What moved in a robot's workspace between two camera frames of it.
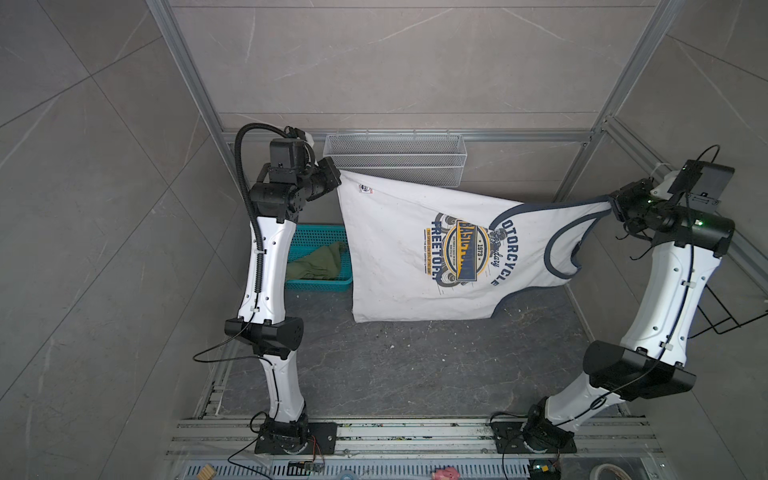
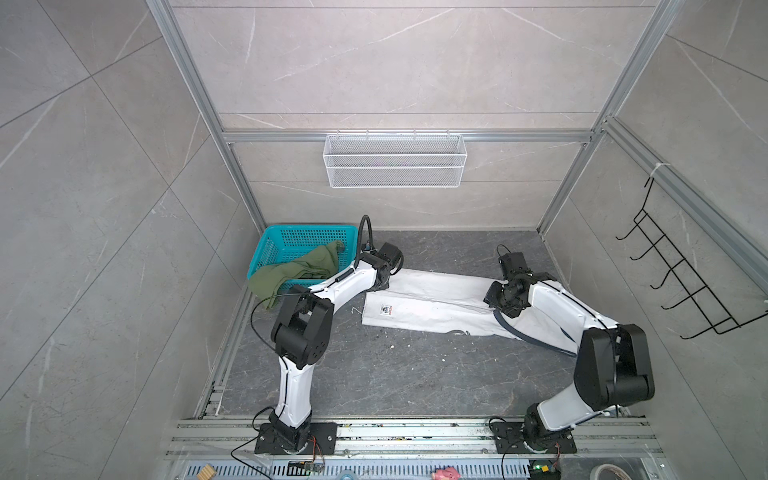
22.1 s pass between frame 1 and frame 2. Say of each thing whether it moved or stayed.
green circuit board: stayed
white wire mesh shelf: stayed
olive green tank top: stayed
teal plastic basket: stayed
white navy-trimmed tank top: moved
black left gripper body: moved
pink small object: stayed
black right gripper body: moved
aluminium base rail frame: stayed
